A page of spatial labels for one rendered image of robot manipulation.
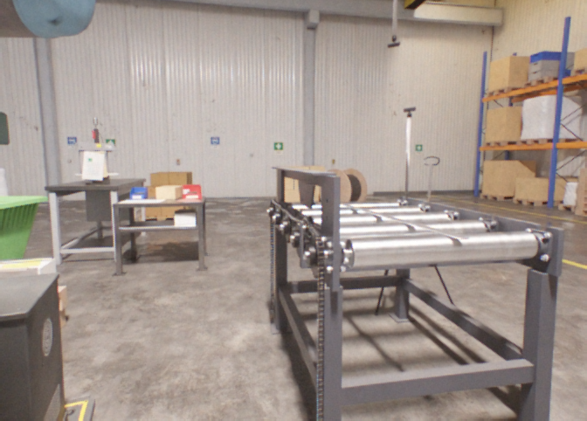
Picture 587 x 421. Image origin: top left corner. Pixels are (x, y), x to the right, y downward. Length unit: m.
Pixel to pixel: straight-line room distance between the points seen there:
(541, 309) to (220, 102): 10.98
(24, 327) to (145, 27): 11.79
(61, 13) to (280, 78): 11.70
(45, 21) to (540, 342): 1.94
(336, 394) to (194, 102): 11.02
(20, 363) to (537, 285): 1.82
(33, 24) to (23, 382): 0.87
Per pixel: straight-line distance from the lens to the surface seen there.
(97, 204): 5.86
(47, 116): 12.69
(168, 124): 12.05
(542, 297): 1.90
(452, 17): 14.23
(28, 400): 1.27
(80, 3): 0.76
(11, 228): 3.80
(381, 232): 1.74
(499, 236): 1.71
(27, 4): 0.70
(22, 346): 1.21
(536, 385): 2.05
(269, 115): 12.08
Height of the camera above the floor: 1.22
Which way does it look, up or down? 6 degrees down
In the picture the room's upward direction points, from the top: straight up
